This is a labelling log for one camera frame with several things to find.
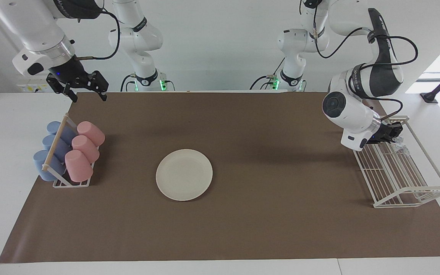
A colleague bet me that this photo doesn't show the brown table mat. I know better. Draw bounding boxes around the brown table mat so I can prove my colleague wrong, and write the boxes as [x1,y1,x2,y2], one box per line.
[0,91,440,264]

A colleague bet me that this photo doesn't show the white wire dish rack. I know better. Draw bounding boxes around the white wire dish rack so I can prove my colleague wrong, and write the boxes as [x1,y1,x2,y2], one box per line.
[352,116,440,209]

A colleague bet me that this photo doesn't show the cream round plate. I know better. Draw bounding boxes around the cream round plate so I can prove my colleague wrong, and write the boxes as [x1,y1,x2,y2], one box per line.
[155,149,214,202]

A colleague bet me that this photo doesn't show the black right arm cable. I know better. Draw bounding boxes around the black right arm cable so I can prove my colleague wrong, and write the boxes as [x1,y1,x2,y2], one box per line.
[76,8,121,61]

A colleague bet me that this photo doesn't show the pink plastic cup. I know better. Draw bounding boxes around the pink plastic cup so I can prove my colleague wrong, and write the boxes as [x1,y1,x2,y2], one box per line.
[65,150,94,183]
[76,121,106,148]
[71,134,100,164]

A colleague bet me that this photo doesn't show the white wire cup rack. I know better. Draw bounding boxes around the white wire cup rack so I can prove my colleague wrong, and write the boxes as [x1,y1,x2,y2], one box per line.
[42,114,100,188]

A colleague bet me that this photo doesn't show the blue plastic cup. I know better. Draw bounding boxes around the blue plastic cup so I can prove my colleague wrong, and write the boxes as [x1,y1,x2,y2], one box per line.
[33,150,66,182]
[42,134,72,163]
[46,121,78,146]

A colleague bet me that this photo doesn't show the silver glittery scouring sponge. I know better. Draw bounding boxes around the silver glittery scouring sponge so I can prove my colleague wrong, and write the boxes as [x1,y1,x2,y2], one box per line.
[394,138,412,157]

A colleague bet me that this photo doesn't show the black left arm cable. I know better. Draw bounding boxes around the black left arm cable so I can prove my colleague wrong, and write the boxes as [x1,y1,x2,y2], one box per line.
[313,0,419,121]

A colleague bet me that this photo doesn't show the black left base cable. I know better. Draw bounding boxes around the black left base cable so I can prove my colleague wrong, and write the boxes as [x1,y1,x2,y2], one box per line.
[248,57,286,91]

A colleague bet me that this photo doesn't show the black base cable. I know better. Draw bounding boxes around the black base cable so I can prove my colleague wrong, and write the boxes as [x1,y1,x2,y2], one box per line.
[120,74,137,92]
[248,57,286,91]

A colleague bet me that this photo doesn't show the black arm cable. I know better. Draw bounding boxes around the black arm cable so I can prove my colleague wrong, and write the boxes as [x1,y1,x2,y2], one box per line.
[76,8,121,61]
[313,0,419,121]

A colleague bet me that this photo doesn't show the white wall power strip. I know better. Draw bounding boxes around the white wall power strip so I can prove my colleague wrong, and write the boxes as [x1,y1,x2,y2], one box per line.
[17,81,51,94]

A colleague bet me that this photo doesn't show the black right base cable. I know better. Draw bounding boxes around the black right base cable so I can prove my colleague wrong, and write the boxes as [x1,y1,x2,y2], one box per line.
[120,74,137,92]

